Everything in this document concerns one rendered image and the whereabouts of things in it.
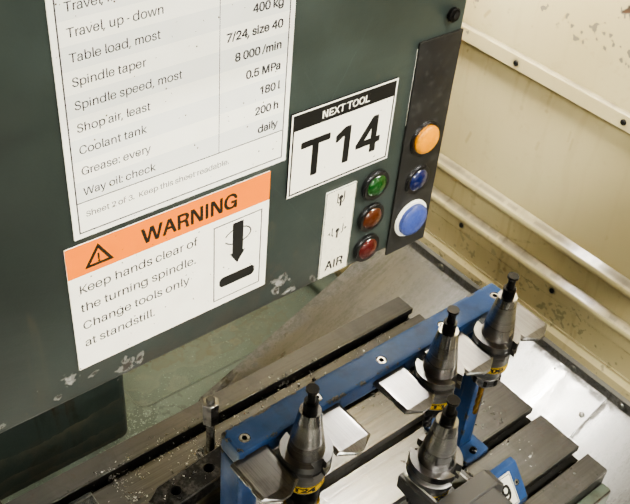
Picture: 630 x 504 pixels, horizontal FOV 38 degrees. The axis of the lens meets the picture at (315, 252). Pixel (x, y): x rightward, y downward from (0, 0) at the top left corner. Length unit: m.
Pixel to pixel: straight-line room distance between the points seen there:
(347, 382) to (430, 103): 0.52
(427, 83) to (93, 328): 0.30
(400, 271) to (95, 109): 1.46
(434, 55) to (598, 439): 1.14
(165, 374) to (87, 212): 1.48
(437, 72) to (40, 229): 0.32
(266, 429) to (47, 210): 0.60
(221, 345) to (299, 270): 1.37
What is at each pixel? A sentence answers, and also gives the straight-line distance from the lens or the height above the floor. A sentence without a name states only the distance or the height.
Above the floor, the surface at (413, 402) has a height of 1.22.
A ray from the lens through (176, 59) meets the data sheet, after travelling 0.54.
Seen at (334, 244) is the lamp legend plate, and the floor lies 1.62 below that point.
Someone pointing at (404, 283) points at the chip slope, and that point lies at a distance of 1.92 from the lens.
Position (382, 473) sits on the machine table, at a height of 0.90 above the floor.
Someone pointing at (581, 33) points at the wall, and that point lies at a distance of 1.52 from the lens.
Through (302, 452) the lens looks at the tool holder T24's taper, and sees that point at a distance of 1.06.
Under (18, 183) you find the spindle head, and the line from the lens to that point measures 0.53.
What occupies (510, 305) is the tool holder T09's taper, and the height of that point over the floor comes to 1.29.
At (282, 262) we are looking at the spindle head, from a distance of 0.70.
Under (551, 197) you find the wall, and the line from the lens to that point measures 1.66.
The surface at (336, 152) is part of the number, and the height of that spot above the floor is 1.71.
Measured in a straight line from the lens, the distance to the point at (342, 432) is 1.12.
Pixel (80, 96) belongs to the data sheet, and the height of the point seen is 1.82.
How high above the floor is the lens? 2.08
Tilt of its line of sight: 40 degrees down
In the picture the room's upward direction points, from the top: 6 degrees clockwise
